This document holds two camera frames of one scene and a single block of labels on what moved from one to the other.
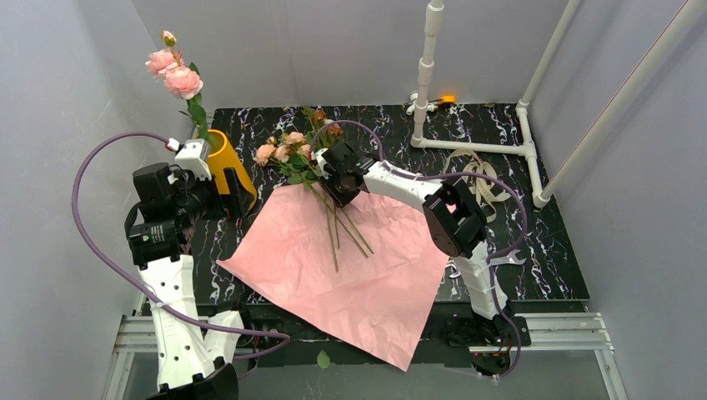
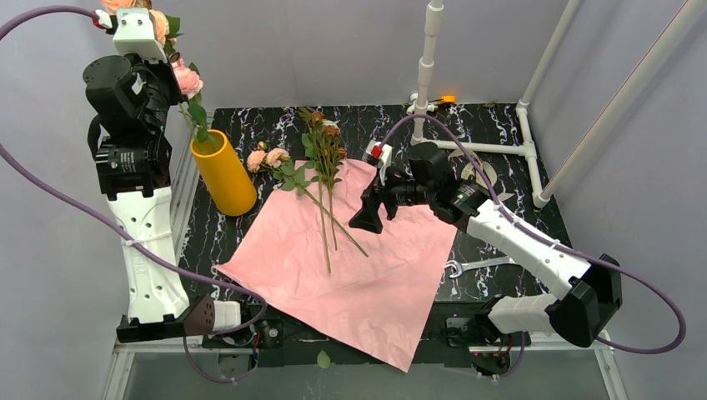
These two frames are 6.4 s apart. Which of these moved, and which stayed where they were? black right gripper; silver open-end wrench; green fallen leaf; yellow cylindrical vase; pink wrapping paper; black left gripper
Moved: black right gripper; black left gripper
Stayed: yellow cylindrical vase; pink wrapping paper; silver open-end wrench; green fallen leaf
